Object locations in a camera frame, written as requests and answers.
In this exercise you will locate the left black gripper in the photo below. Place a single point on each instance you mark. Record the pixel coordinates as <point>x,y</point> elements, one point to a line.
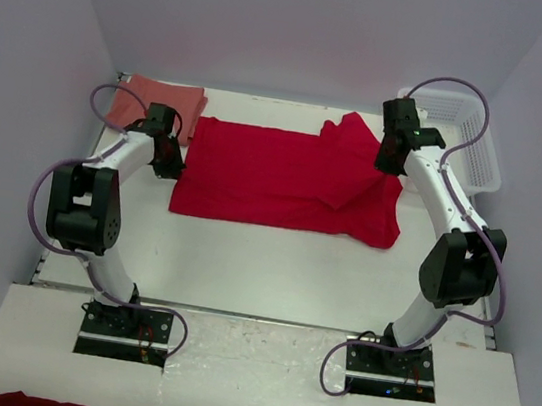
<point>174,169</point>

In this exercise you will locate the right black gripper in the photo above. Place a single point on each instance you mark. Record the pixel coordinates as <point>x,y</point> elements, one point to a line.
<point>382,164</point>

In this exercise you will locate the bright red t shirt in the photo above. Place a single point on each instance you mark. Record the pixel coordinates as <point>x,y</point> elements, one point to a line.
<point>324,183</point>

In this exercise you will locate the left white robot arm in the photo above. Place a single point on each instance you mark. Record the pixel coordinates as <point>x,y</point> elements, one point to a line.
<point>84,211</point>

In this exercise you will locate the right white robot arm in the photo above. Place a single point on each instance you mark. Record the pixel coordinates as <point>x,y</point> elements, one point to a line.
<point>462,266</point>

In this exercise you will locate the white plastic basket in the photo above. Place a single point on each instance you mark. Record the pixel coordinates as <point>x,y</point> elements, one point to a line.
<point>460,117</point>

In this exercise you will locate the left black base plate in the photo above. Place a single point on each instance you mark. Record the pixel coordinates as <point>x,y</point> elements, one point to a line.
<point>124,334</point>

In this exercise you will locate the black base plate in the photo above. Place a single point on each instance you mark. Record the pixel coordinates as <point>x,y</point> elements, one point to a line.
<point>124,334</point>
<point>375,372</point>

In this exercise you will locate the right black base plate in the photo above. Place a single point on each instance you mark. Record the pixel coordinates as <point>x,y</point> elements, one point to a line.
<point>375,372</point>

